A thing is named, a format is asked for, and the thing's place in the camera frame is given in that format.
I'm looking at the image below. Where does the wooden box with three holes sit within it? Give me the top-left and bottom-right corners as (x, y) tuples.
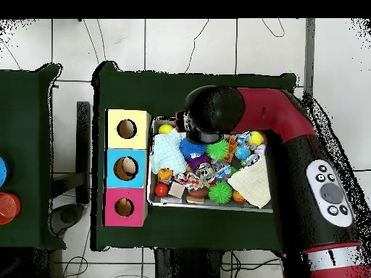
(103, 108), (152, 228)

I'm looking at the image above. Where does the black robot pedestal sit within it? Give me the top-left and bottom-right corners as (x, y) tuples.
(154, 247), (222, 278)

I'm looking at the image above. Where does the red ball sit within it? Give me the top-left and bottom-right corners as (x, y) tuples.
(154, 182), (170, 197)

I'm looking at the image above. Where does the cream waffle cloth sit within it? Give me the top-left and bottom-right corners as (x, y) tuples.
(226, 156), (272, 209)

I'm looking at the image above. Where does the dark green table cloth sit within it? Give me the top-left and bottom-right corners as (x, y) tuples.
(91, 60), (297, 252)
(0, 63), (67, 250)

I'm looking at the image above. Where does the red plastic cup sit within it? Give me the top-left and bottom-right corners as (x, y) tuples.
(0, 192), (22, 225)

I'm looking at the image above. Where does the large blue spiky ball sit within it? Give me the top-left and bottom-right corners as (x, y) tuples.
(179, 136), (208, 159)

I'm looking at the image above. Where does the dark grey rounded base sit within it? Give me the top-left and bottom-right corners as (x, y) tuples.
(50, 203), (86, 236)

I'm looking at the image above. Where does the mint waffle cloth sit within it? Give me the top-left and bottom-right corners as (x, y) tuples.
(149, 128), (188, 174)

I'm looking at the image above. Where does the green spiky ball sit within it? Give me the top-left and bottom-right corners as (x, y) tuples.
(206, 138), (230, 160)
(207, 180), (233, 204)

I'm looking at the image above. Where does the silver mesh bin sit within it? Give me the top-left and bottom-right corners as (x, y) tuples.
(146, 115), (275, 214)

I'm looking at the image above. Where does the black upright panel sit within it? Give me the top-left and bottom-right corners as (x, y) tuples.
(75, 101), (91, 205)

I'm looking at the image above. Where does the grey metal rail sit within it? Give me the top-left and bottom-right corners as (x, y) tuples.
(302, 18), (317, 96)

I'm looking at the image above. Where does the blue plastic cup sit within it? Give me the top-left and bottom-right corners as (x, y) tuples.
(0, 155), (9, 188)

